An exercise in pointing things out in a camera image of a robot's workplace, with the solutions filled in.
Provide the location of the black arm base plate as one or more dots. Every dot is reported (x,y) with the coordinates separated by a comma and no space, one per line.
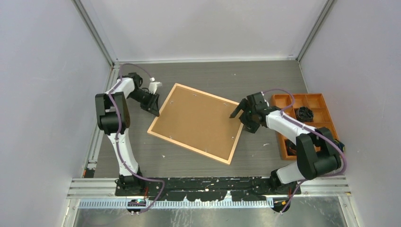
(243,188)

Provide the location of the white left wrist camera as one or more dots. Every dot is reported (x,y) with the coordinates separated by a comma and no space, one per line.
(154,85)

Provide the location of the black red rolled tie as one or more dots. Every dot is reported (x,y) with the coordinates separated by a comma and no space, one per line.
(290,148)

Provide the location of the aluminium front rail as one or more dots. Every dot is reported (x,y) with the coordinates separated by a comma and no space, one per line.
(105,187)

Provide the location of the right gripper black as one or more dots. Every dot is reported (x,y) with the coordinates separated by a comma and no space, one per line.
(252,127)

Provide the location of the brown fibreboard backing board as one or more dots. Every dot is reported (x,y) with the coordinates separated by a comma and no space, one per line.
(194,122)

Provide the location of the light wooden picture frame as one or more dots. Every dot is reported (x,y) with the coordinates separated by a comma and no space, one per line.
(188,144)

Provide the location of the orange compartment tray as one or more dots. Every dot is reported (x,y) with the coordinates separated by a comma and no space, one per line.
(315,102)

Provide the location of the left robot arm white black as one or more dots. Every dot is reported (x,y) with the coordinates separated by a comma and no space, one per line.
(113,118)

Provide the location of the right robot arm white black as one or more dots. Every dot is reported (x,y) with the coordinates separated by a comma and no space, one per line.
(316,152)

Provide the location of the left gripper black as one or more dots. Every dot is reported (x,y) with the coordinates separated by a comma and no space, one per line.
(152,106)

